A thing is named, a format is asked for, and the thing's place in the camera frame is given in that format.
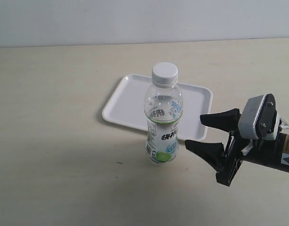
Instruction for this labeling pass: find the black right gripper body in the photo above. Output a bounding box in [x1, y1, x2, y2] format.
[215, 113, 281, 187]

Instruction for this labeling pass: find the clear plastic drink bottle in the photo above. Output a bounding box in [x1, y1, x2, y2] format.
[144, 83, 183, 164]

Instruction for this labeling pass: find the white bottle cap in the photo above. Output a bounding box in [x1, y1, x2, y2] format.
[152, 62, 178, 86]

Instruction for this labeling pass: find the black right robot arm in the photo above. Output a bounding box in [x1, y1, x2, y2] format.
[185, 108, 289, 186]

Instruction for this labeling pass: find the white plastic tray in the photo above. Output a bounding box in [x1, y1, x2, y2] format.
[101, 73, 214, 142]

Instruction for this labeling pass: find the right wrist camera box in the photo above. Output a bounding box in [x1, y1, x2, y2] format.
[238, 93, 280, 141]

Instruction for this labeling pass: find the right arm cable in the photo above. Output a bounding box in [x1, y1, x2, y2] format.
[277, 115, 289, 132]

